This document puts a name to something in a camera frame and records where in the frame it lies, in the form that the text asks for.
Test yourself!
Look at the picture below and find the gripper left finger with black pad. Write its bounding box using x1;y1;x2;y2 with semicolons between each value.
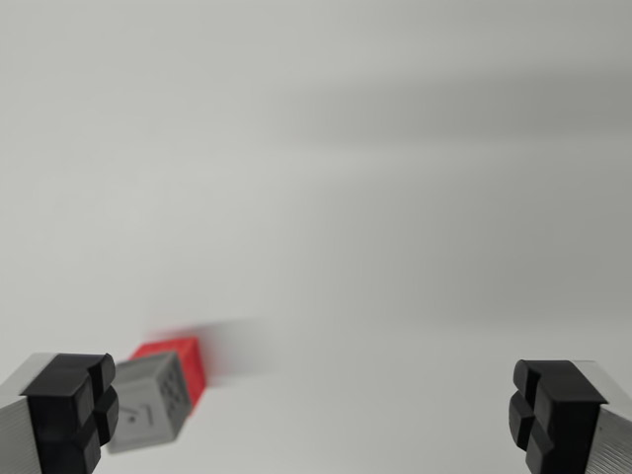
0;352;120;474

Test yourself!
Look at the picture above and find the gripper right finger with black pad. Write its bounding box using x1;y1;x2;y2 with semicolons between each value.
508;358;632;474

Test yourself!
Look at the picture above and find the grey embossed cube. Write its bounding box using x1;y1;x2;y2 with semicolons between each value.
106;351;194;455

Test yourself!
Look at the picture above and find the red cube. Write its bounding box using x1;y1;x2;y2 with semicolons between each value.
128;337;206;419

